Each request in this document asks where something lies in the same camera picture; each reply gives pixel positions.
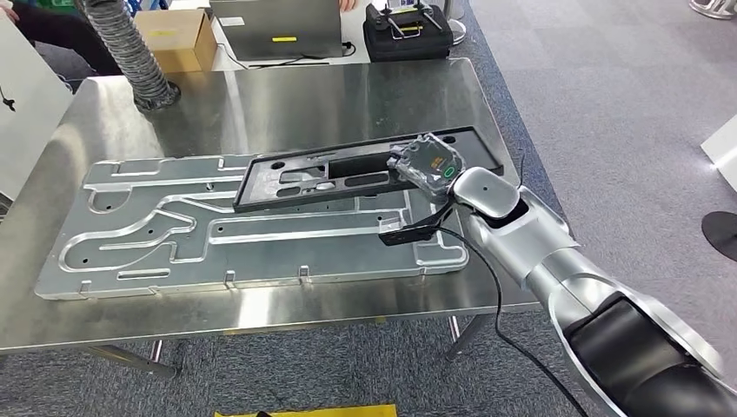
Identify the white plinth block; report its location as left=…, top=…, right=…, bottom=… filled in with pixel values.
left=700, top=114, right=737, bottom=194

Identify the person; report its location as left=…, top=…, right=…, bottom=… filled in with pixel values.
left=0, top=0, right=125, bottom=79

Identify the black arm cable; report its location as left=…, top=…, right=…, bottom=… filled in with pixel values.
left=435, top=226, right=593, bottom=417

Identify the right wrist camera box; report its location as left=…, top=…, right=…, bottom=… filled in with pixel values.
left=377, top=201, right=457, bottom=248

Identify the black laptop cable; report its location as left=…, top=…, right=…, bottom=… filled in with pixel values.
left=216, top=40, right=358, bottom=71

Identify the white panel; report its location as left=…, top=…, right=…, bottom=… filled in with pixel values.
left=0, top=11, right=75, bottom=201

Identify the brown cardboard box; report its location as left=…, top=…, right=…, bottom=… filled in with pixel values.
left=132, top=8, right=219, bottom=75

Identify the machined aluminium fixture plate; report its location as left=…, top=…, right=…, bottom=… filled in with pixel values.
left=33, top=150, right=471, bottom=302

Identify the long black plastic part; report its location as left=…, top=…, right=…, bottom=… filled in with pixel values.
left=231, top=124, right=506, bottom=215

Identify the grey flexible duct hose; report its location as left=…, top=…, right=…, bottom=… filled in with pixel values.
left=73, top=0, right=183, bottom=115

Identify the yellow floor tape square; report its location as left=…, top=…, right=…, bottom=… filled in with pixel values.
left=214, top=403, right=398, bottom=417

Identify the stainless steel workbench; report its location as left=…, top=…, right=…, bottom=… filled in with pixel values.
left=0, top=56, right=574, bottom=381

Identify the chrome round base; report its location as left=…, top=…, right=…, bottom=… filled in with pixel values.
left=688, top=0, right=737, bottom=21

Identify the grey laptop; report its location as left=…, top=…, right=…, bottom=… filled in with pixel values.
left=208, top=0, right=347, bottom=63

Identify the black stanchion with round base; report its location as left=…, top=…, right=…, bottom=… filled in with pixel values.
left=700, top=210, right=737, bottom=263

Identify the black equipment case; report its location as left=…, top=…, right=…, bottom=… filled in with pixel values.
left=362, top=1, right=455, bottom=63

